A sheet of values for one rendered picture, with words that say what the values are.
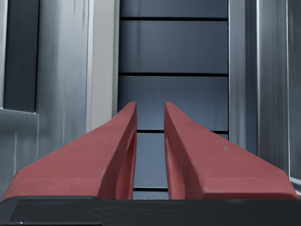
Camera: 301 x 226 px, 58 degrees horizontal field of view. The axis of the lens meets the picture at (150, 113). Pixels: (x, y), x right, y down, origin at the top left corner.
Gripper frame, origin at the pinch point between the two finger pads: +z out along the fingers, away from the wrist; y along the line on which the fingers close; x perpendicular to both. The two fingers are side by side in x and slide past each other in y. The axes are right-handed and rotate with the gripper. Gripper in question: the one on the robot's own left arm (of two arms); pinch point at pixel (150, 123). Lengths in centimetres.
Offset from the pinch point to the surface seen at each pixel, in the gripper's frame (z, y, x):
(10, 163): 6.5, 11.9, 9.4
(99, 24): 5.3, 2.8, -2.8
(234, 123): 4.6, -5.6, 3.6
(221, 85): 6.1, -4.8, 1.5
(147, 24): 8.8, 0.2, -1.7
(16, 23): 10.3, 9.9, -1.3
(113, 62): 4.1, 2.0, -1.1
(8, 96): 6.3, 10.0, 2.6
